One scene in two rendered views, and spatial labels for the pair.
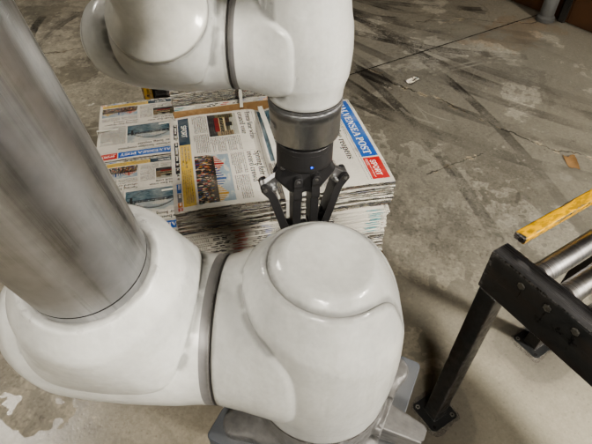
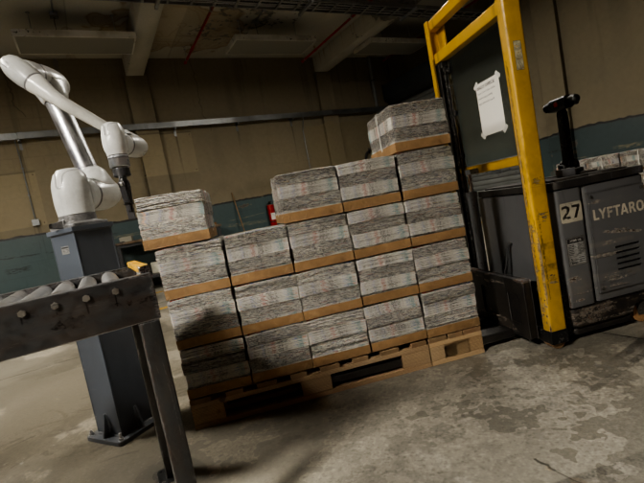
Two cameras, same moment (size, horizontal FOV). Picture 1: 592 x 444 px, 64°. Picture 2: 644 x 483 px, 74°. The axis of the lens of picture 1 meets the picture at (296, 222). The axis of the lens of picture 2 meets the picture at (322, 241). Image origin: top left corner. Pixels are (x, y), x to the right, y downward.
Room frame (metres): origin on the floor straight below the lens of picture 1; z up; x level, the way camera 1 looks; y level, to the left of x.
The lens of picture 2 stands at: (1.50, -1.95, 0.89)
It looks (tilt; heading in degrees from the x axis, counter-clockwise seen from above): 5 degrees down; 94
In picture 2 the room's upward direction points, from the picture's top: 11 degrees counter-clockwise
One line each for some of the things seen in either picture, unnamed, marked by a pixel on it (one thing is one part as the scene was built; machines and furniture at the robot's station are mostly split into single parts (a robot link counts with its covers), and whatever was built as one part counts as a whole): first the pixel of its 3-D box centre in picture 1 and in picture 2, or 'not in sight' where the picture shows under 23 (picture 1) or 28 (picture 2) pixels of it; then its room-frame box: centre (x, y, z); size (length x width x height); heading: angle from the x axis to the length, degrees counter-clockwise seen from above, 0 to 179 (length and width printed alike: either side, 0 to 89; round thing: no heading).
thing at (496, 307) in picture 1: (459, 360); (153, 387); (0.68, -0.47, 0.34); 0.06 x 0.06 x 0.68; 32
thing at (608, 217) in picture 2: not in sight; (560, 246); (2.66, 0.52, 0.40); 0.69 x 0.55 x 0.80; 104
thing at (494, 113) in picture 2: not in sight; (480, 101); (2.32, 0.43, 1.27); 0.57 x 0.01 x 0.65; 104
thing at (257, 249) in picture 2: not in sight; (297, 304); (1.17, 0.15, 0.42); 1.17 x 0.39 x 0.83; 14
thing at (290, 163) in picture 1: (304, 162); (123, 178); (0.51, -0.01, 1.18); 0.08 x 0.07 x 0.09; 104
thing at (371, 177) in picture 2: not in sight; (358, 186); (1.59, 0.26, 0.95); 0.38 x 0.29 x 0.23; 103
